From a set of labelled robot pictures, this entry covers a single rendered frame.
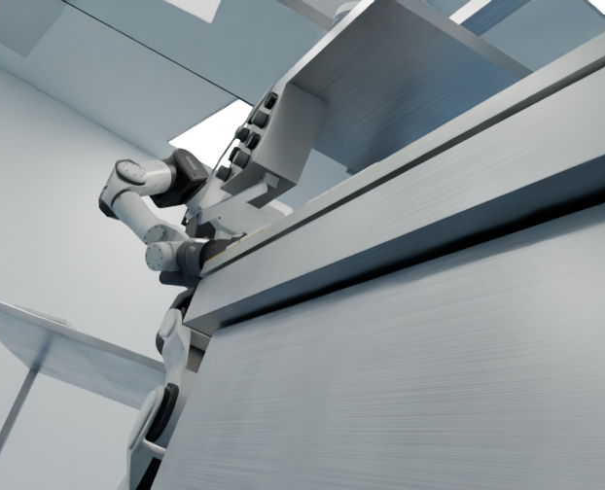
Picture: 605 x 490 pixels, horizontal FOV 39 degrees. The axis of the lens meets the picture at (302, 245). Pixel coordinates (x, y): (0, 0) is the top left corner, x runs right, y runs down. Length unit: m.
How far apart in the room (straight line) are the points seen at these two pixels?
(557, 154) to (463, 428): 0.26
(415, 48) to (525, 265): 0.82
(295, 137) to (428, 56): 0.35
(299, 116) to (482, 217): 0.96
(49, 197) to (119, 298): 0.92
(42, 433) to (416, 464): 5.78
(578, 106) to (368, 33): 0.84
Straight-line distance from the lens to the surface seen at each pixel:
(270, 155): 1.73
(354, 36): 1.60
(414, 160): 1.05
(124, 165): 2.13
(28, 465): 6.53
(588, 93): 0.79
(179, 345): 2.14
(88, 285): 6.64
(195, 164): 2.37
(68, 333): 3.21
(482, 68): 1.57
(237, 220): 2.30
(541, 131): 0.82
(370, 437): 0.93
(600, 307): 0.71
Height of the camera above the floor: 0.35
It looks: 20 degrees up
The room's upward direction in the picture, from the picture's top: 21 degrees clockwise
